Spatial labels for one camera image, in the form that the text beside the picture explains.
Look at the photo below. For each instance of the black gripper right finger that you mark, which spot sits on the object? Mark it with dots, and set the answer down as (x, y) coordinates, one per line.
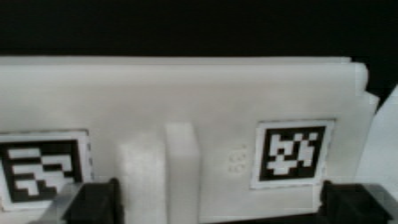
(350, 206)

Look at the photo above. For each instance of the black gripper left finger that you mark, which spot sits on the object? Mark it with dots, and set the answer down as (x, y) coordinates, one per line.
(96, 207)

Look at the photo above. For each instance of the white cabinet door with knob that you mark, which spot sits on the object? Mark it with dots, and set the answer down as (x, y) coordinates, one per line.
(219, 133)

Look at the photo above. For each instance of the white cabinet body box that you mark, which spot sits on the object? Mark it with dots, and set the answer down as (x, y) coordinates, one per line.
(379, 161)

